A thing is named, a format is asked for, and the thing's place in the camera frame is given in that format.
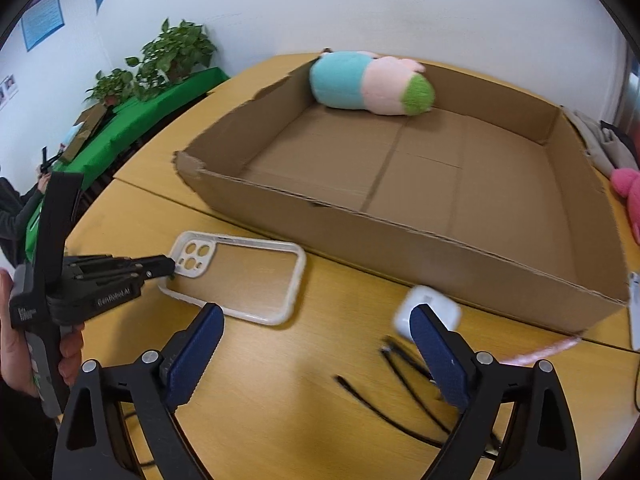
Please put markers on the person's left hand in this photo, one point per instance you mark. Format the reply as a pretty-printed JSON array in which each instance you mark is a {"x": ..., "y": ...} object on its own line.
[{"x": 12, "y": 355}]

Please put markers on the pink patterned pen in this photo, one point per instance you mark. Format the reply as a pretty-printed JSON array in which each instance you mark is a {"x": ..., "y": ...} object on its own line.
[{"x": 540, "y": 351}]

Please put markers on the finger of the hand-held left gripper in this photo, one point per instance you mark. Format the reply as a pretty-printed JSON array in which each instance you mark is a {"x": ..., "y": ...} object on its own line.
[{"x": 155, "y": 266}]

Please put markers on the small wall photos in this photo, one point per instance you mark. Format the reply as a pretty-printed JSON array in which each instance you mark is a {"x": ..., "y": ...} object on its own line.
[{"x": 7, "y": 90}]

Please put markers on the blue framed wall poster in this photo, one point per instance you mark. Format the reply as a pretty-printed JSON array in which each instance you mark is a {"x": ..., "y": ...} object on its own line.
[{"x": 42, "y": 17}]

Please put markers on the white earbuds case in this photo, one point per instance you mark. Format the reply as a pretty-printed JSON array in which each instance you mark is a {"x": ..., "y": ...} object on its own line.
[{"x": 435, "y": 302}]

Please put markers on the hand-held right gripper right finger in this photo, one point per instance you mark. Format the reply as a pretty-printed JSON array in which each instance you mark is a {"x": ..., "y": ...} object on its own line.
[{"x": 440, "y": 360}]

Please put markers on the large green potted plant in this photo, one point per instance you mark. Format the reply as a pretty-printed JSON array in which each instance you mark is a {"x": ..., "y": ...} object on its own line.
[{"x": 175, "y": 50}]

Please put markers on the clear white phone case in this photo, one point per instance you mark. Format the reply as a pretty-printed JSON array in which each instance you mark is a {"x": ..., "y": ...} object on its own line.
[{"x": 192, "y": 271}]

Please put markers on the large cardboard box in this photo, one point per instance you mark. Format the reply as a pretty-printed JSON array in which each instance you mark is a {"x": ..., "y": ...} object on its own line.
[{"x": 425, "y": 185}]

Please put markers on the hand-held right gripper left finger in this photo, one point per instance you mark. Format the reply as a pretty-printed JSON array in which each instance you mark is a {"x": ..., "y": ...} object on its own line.
[{"x": 195, "y": 355}]

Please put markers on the black sunglasses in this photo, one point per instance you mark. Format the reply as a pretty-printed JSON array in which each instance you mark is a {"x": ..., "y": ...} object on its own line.
[{"x": 391, "y": 346}]

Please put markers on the pink blue green plush toy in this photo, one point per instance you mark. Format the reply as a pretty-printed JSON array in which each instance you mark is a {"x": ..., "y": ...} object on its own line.
[{"x": 345, "y": 82}]

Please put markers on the grey cloth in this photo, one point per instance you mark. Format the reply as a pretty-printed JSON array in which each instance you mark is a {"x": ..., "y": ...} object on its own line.
[{"x": 590, "y": 135}]

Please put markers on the bright pink plush toy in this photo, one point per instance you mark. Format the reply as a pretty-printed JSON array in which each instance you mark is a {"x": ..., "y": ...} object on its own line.
[{"x": 627, "y": 195}]

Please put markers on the small brown cardboard box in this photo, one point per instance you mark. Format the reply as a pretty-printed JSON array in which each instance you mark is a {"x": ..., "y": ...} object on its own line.
[{"x": 85, "y": 132}]

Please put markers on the small green potted plant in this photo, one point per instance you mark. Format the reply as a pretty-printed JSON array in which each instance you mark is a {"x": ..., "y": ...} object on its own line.
[{"x": 112, "y": 87}]

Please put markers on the white flat object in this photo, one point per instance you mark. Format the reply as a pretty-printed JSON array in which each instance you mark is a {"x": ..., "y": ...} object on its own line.
[{"x": 635, "y": 310}]

